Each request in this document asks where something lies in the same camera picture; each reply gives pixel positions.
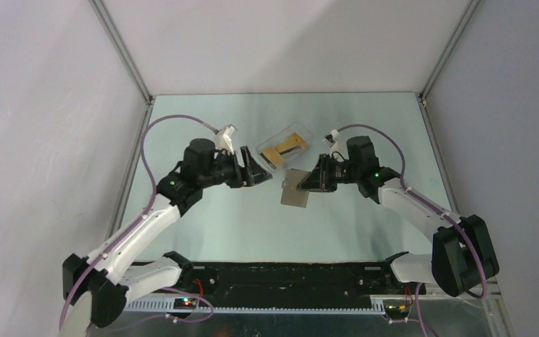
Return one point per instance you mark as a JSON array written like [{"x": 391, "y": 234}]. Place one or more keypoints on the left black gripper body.
[{"x": 227, "y": 170}]

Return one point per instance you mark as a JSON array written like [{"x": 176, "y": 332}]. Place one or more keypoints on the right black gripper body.
[{"x": 339, "y": 173}]

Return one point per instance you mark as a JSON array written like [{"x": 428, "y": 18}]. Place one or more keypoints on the grey card holder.
[{"x": 291, "y": 195}]

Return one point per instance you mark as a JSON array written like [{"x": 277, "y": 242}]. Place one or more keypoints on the clear plastic card box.
[{"x": 295, "y": 127}]

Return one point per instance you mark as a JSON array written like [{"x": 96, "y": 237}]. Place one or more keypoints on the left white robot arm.
[{"x": 108, "y": 273}]

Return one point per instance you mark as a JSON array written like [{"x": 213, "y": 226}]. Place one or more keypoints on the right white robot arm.
[{"x": 462, "y": 254}]

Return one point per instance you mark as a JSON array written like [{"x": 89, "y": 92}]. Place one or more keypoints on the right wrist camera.
[{"x": 331, "y": 141}]

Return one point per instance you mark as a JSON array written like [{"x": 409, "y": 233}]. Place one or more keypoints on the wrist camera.
[
  {"x": 223, "y": 138},
  {"x": 331, "y": 141}
]

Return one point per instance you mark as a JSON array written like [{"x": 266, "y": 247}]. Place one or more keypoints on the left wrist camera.
[{"x": 223, "y": 138}]

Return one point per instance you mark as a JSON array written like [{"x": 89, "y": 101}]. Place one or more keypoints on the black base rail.
[{"x": 294, "y": 284}]

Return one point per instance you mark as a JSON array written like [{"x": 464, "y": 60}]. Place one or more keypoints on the grey cable duct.
[{"x": 189, "y": 305}]

